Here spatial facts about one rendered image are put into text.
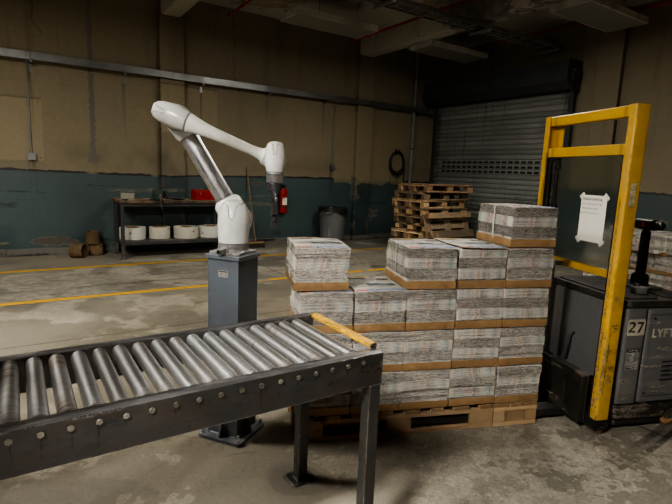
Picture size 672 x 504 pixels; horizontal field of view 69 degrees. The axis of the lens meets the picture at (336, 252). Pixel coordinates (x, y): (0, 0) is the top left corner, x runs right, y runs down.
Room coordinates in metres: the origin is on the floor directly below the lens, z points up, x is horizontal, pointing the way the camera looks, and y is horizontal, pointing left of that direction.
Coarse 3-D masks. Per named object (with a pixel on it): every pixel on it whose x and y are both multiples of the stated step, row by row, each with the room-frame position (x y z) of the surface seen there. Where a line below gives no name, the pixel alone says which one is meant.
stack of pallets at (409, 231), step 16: (400, 192) 9.24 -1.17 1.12; (416, 192) 8.93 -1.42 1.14; (432, 192) 9.04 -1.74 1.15; (448, 192) 9.03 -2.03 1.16; (464, 192) 9.26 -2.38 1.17; (400, 208) 9.19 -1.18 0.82; (416, 208) 8.85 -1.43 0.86; (432, 208) 8.86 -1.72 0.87; (448, 208) 9.09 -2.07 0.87; (464, 208) 9.36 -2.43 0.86; (400, 224) 9.33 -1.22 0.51; (416, 224) 8.90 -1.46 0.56
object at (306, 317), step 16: (256, 320) 1.99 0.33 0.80; (272, 320) 2.00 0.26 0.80; (288, 320) 2.03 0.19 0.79; (304, 320) 2.07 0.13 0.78; (144, 336) 1.74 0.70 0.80; (160, 336) 1.75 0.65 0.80; (32, 352) 1.54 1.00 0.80; (48, 352) 1.55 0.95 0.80; (64, 352) 1.56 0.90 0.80; (0, 368) 1.46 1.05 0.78; (48, 368) 1.53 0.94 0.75; (48, 384) 1.53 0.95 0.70
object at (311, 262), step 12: (300, 252) 2.39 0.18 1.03; (312, 252) 2.41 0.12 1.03; (324, 252) 2.42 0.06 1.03; (336, 252) 2.43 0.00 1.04; (348, 252) 2.45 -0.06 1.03; (300, 264) 2.40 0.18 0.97; (312, 264) 2.41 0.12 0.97; (324, 264) 2.43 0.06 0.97; (336, 264) 2.44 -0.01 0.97; (348, 264) 2.45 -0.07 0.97; (300, 276) 2.40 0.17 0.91; (312, 276) 2.42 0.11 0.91; (324, 276) 2.43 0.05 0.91; (336, 276) 2.44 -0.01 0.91
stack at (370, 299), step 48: (384, 288) 2.55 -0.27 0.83; (480, 288) 2.64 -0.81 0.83; (336, 336) 2.44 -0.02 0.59; (384, 336) 2.50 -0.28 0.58; (432, 336) 2.56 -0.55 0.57; (480, 336) 2.63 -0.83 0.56; (384, 384) 2.51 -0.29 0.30; (432, 384) 2.57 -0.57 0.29; (480, 384) 2.63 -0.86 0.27; (384, 432) 2.51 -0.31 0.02
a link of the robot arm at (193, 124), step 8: (192, 120) 2.47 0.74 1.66; (200, 120) 2.49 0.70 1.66; (184, 128) 2.47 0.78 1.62; (192, 128) 2.47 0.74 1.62; (200, 128) 2.48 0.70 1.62; (208, 128) 2.49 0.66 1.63; (216, 128) 2.52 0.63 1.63; (208, 136) 2.50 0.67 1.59; (216, 136) 2.51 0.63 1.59; (224, 136) 2.53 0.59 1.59; (232, 136) 2.58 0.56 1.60; (224, 144) 2.57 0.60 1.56; (232, 144) 2.57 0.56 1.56; (240, 144) 2.60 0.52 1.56; (248, 144) 2.64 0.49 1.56; (248, 152) 2.65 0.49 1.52; (256, 152) 2.66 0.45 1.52; (264, 152) 2.64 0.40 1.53; (264, 160) 2.64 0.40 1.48
